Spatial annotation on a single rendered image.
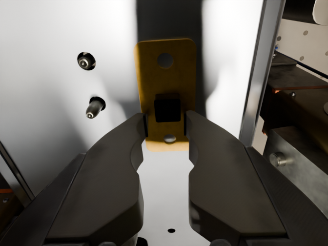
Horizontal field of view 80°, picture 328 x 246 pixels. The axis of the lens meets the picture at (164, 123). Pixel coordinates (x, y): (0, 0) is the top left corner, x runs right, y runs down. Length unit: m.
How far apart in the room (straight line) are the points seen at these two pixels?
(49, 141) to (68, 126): 0.02
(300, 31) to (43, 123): 0.47
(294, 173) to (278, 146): 0.02
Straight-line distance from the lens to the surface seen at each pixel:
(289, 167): 0.19
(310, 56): 0.53
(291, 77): 0.31
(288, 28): 0.49
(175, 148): 0.16
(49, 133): 0.18
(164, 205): 0.22
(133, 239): 0.21
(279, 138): 0.19
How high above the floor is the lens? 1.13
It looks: 58 degrees down
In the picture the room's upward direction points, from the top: 179 degrees counter-clockwise
